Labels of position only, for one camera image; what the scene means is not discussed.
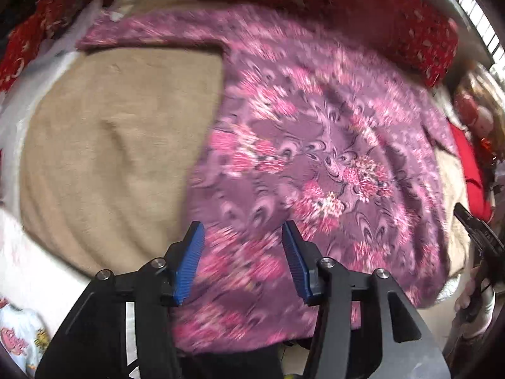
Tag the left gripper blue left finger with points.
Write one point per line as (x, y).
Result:
(182, 260)

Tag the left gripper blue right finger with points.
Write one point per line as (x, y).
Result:
(302, 257)

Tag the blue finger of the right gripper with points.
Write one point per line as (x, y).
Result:
(480, 233)

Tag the purple floral garment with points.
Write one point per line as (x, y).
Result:
(313, 128)

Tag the red folded cloth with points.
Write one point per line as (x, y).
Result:
(479, 204)

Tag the beige fleece blanket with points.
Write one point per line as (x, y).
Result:
(108, 152)

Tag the plastic wrapped doll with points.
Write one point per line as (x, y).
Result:
(479, 104)

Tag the white printed garment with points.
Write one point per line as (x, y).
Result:
(23, 336)

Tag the red patterned long pillow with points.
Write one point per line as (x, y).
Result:
(415, 34)

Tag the red star patterned cloth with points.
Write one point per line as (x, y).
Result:
(50, 18)

